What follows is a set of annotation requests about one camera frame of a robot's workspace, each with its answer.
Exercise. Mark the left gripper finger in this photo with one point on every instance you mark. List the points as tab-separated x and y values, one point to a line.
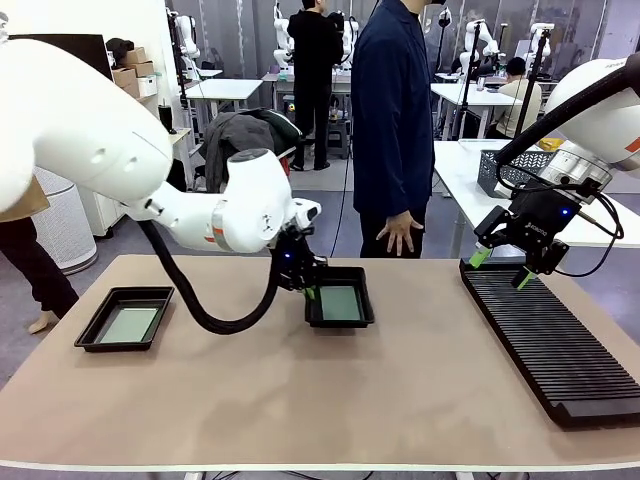
310	294
321	263

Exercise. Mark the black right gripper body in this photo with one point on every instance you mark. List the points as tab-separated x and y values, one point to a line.
542	217

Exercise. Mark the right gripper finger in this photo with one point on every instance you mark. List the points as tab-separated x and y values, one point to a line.
522	277
492	227

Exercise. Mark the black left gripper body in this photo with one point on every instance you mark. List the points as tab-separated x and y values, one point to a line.
295	260

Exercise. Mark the black ESD tray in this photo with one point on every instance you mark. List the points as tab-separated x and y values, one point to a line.
130	295
345	275

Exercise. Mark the green perforated circuit board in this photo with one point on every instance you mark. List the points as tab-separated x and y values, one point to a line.
340	302
127	325

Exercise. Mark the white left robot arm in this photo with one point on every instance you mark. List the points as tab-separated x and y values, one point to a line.
75	125

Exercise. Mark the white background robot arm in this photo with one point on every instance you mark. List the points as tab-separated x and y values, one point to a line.
487	45
187	40
280	35

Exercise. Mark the right forearm in navy sleeve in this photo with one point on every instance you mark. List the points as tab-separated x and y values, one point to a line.
407	175

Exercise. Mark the person's right hand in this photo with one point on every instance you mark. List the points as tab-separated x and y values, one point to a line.
400	232

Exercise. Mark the black slotted board rack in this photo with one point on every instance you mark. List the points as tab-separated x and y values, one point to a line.
550	345

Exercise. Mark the yellow box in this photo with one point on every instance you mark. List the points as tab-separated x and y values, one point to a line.
550	143

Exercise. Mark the red orange garment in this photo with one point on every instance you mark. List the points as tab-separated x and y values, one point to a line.
286	165

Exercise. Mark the seated person in beige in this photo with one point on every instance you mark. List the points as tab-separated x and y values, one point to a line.
525	100

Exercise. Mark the grey stool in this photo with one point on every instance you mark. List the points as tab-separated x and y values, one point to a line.
337	132

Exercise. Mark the grey jacket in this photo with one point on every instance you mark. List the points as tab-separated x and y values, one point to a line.
235	140

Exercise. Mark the white desk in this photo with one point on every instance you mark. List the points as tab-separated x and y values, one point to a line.
225	89
470	92

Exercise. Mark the black tripod stand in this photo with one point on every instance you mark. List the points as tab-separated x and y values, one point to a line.
467	85
537	70

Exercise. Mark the person in navy coat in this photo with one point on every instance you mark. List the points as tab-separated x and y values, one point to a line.
390	100

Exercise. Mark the small white rolling table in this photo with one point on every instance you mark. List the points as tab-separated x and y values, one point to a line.
181	134

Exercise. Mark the black tumbler cup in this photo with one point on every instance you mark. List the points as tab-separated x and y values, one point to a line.
165	120

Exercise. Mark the standing person in black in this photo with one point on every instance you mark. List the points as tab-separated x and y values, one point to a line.
315	60

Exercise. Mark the white box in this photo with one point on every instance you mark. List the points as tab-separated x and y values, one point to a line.
148	86

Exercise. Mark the white air purifier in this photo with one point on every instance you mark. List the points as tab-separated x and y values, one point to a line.
70	225

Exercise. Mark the cardboard box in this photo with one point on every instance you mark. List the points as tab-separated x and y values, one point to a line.
144	68
134	55
125	80

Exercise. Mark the person in dark trousers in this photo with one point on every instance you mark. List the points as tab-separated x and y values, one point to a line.
30	260

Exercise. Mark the black cloth bundle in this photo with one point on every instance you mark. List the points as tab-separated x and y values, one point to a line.
119	46

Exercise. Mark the black monitor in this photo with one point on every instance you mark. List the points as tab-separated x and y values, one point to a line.
90	45

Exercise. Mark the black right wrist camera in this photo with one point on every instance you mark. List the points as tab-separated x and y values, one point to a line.
556	256

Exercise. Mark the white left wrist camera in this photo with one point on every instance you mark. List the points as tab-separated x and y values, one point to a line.
307	210

